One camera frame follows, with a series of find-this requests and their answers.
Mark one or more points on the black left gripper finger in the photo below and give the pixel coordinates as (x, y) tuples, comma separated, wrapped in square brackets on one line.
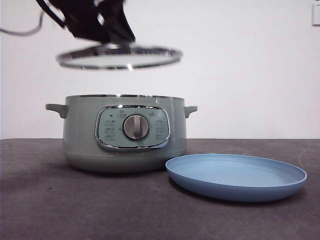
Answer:
[(121, 25), (87, 31)]

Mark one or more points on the glass lid with green knob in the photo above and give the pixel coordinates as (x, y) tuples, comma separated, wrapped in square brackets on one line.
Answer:
[(117, 58)]

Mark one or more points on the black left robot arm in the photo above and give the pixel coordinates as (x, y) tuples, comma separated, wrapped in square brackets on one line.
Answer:
[(80, 10)]

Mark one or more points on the pale green electric steamer pot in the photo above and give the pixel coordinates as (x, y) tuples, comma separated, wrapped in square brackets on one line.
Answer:
[(80, 130)]

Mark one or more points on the blue round plate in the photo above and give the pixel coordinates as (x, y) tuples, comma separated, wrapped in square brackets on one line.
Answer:
[(232, 180)]

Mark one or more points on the white wall plate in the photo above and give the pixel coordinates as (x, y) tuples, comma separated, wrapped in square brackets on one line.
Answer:
[(316, 15)]

